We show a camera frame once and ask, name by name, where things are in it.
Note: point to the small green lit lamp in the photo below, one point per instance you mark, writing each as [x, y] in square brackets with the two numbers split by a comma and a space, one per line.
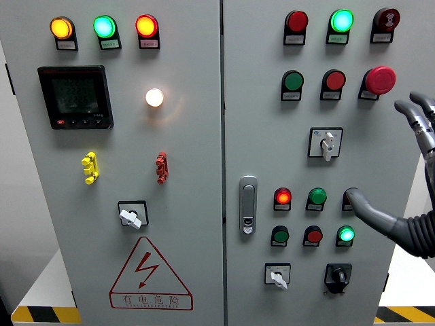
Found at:
[346, 234]

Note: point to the small label plate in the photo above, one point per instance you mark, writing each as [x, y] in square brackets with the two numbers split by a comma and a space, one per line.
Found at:
[66, 45]
[343, 244]
[313, 207]
[109, 44]
[381, 38]
[290, 96]
[294, 40]
[149, 44]
[336, 39]
[330, 95]
[367, 95]
[310, 244]
[281, 207]
[278, 244]
[346, 207]

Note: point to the black door hinge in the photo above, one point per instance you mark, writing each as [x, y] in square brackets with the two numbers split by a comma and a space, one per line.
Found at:
[10, 79]
[74, 299]
[385, 282]

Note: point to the small red push button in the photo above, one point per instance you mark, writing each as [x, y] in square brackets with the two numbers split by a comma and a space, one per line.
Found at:
[314, 235]

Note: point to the small green unlit lamp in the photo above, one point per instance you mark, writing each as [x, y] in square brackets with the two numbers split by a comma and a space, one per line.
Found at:
[317, 196]

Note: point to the black yellow striped tape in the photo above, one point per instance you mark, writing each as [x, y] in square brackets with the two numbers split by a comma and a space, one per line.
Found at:
[404, 314]
[44, 314]

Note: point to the small green push button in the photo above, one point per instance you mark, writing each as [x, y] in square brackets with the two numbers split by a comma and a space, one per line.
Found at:
[280, 235]

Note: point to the small red lit lamp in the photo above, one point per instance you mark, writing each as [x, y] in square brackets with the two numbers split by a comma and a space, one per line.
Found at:
[282, 196]

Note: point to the silver door lock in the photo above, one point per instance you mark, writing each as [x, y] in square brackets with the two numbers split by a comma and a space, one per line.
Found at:
[248, 203]

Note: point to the large red stop button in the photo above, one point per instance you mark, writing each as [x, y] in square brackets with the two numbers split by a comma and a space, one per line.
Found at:
[380, 79]

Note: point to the grey cabinet door with lock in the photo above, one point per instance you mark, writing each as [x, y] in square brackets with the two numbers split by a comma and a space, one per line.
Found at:
[265, 136]

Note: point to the large red push button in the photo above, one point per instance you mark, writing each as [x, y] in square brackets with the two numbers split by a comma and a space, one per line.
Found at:
[335, 80]

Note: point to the large green push button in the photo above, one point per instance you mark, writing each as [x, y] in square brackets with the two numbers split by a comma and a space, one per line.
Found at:
[293, 80]

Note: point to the red buzzer lamp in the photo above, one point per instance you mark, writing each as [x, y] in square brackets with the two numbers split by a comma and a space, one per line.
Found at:
[387, 18]

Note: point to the large green lit lamp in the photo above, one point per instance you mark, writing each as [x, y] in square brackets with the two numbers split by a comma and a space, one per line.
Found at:
[342, 20]
[104, 26]

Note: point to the grey cabinet door with display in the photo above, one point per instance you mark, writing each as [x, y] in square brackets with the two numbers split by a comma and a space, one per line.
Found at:
[190, 153]

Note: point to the large dark red lamp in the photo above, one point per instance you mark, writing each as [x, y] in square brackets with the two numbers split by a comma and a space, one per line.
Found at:
[297, 21]

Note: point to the red warning triangle sign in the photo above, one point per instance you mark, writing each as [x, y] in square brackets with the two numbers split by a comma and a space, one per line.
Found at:
[151, 300]

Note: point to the white round lamp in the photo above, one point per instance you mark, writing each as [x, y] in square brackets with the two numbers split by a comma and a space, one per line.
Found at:
[154, 98]

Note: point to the large red lit lamp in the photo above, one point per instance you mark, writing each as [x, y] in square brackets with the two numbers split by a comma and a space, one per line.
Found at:
[146, 26]

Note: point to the black display meter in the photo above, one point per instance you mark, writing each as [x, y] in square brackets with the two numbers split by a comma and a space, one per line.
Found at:
[75, 98]

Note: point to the yellow round lamp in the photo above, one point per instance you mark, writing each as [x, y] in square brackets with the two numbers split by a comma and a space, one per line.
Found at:
[61, 28]

